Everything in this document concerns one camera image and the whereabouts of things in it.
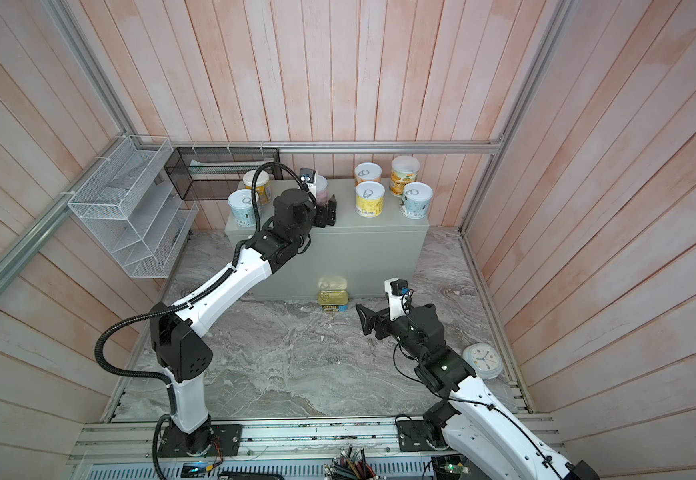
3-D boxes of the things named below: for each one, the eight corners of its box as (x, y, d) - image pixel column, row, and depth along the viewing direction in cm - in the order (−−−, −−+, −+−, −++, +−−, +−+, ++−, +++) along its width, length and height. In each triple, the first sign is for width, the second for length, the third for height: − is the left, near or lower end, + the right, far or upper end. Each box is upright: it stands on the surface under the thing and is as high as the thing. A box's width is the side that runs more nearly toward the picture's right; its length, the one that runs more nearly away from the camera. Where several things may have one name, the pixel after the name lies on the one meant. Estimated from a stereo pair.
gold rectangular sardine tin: (317, 312, 99) (316, 305, 95) (318, 297, 103) (317, 290, 99) (348, 312, 99) (348, 305, 95) (348, 297, 103) (348, 290, 99)
